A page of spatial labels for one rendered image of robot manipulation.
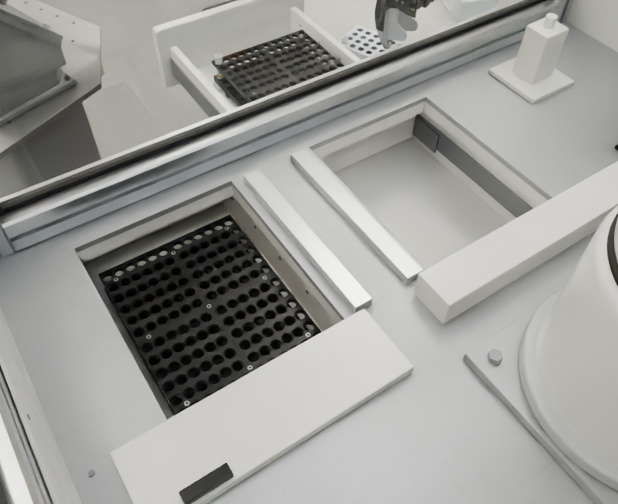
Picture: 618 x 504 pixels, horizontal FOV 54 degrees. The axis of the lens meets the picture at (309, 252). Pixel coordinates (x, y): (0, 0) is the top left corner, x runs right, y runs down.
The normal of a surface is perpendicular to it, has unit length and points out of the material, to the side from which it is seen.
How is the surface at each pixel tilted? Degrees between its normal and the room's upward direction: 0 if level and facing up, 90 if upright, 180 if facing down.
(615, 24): 90
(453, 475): 0
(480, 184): 90
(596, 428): 90
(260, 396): 0
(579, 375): 90
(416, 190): 0
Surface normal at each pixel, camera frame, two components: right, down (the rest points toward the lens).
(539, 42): -0.83, 0.42
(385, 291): 0.01, -0.63
